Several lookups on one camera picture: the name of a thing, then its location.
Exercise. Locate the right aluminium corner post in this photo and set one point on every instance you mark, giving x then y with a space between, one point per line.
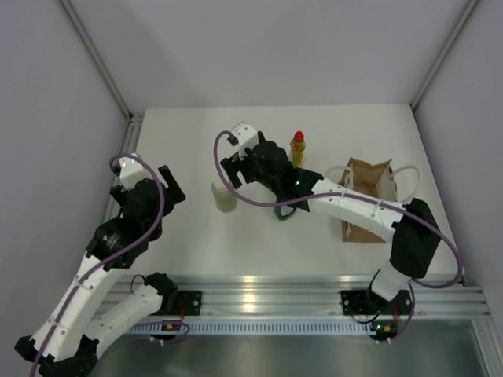
454 34

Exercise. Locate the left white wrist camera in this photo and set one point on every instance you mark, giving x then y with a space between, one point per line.
131 171

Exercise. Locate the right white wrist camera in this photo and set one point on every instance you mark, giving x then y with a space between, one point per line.
244 136

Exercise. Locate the pale green white-capped bottle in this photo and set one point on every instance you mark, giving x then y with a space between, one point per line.
225 201

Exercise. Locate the white slotted cable duct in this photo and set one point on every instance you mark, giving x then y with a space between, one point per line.
199 326

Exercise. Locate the aluminium corner post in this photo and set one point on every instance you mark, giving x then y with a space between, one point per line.
454 34
96 58

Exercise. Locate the green bottle red label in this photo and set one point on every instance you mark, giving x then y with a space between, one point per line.
283 213

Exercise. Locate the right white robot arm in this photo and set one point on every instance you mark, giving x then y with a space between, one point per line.
410 229

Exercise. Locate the left aluminium corner post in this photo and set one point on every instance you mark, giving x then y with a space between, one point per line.
96 58

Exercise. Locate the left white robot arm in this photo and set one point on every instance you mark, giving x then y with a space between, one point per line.
74 337

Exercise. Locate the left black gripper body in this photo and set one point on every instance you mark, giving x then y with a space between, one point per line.
173 194

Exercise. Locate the yellow bottle red cap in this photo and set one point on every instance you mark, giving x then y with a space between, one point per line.
297 148

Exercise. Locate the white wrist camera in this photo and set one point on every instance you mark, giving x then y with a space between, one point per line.
131 171
244 136

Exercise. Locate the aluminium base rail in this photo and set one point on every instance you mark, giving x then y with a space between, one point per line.
317 297

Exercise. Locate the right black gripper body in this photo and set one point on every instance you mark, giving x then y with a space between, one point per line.
249 171

